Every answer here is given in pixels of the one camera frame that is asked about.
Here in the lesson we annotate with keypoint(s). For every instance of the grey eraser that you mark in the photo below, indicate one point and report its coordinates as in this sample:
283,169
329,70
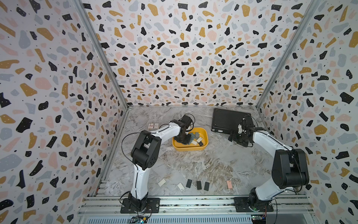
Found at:
196,135

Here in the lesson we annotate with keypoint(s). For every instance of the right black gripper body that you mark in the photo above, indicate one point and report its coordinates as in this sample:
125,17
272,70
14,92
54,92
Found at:
238,138

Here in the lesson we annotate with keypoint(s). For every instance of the small card box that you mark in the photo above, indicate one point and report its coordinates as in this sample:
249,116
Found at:
153,126

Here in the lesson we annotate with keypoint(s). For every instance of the black hard case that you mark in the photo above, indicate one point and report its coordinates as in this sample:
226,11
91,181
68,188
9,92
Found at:
227,121

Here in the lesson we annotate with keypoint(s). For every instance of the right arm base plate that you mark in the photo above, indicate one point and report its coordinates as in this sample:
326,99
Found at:
243,204

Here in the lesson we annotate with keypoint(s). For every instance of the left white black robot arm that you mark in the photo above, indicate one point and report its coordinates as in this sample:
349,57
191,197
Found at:
145,154

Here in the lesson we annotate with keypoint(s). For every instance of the yellow plastic storage box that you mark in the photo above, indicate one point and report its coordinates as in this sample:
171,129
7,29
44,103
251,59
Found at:
191,147

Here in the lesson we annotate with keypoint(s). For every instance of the white eraser bottom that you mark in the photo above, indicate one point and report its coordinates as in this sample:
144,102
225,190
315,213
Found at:
181,187

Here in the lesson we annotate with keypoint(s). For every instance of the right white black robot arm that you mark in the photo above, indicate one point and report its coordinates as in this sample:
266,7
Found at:
289,169

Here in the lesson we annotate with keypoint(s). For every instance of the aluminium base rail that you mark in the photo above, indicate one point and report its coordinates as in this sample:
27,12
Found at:
288,209

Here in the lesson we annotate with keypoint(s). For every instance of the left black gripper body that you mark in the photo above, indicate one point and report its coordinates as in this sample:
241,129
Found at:
186,139

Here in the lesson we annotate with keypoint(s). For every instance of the pink eraser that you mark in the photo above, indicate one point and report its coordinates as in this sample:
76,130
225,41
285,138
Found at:
229,184

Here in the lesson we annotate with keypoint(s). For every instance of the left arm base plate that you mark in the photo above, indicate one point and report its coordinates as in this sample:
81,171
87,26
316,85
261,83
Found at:
152,206

